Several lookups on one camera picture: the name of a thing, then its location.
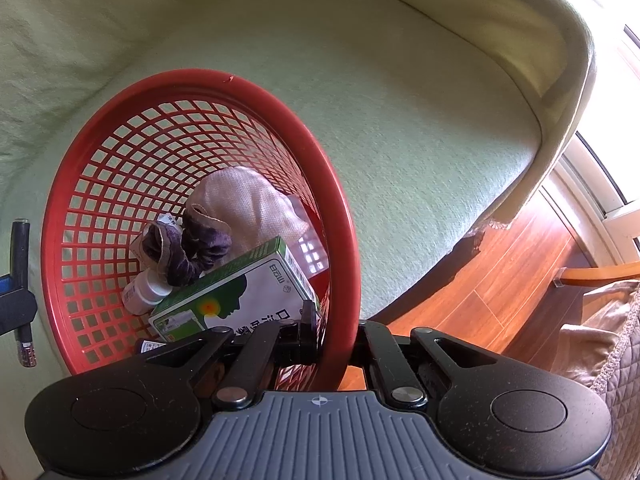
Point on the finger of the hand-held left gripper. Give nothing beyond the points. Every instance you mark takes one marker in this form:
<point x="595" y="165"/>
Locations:
<point x="5" y="284"/>
<point x="17" y="310"/>

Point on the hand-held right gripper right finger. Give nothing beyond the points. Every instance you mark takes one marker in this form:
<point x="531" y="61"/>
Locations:
<point x="370" y="345"/>

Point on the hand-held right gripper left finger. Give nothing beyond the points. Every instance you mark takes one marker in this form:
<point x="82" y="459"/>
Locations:
<point x="306" y="335"/>

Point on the black pen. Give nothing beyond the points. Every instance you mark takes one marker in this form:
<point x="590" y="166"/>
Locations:
<point x="21" y="250"/>

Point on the green and white medicine box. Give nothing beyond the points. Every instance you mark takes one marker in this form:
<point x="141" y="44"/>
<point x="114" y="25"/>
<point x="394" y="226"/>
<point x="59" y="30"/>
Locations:
<point x="240" y="290"/>

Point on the red plastic mesh basket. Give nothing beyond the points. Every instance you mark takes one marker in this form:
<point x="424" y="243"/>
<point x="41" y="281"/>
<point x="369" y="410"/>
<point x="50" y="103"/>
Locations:
<point x="340" y="240"/>

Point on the small white bottle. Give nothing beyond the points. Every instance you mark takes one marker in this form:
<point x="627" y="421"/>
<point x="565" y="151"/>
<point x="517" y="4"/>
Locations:
<point x="142" y="292"/>

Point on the dark brown sock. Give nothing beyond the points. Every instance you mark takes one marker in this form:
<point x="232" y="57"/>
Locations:
<point x="200" y="255"/>

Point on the white cloth pouch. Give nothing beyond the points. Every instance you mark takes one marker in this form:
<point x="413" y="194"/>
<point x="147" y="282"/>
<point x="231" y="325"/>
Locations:
<point x="250" y="205"/>

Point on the wooden chair armrest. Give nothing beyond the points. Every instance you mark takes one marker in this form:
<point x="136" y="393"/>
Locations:
<point x="600" y="274"/>

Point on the light green sofa cover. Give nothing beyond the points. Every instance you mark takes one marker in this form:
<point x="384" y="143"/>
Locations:
<point x="425" y="110"/>

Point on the white window frame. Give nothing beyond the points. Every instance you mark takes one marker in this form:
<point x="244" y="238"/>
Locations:
<point x="615" y="225"/>

